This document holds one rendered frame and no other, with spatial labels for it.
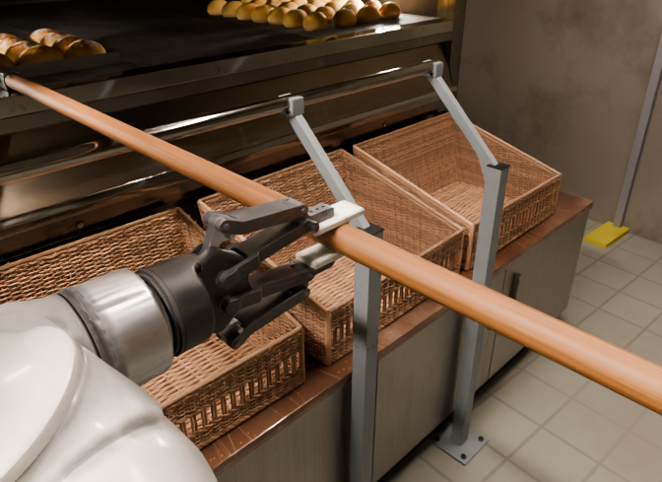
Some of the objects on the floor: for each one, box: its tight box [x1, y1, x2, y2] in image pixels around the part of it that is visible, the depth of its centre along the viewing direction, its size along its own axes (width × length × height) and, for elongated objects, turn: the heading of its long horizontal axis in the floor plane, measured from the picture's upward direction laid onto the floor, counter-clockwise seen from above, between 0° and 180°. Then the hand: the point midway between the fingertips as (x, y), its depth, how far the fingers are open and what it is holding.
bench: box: [140, 164, 593, 482], centre depth 168 cm, size 56×242×58 cm, turn 135°
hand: (331, 234), depth 59 cm, fingers closed on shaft, 3 cm apart
